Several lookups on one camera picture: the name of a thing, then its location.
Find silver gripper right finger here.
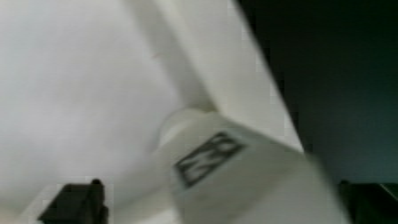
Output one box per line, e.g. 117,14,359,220
338,180,398,224

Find white leg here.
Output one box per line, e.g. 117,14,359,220
155,109,352,224

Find white square tabletop part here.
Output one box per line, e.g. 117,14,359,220
0,0,300,224

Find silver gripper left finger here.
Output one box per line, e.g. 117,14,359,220
37,179,108,224

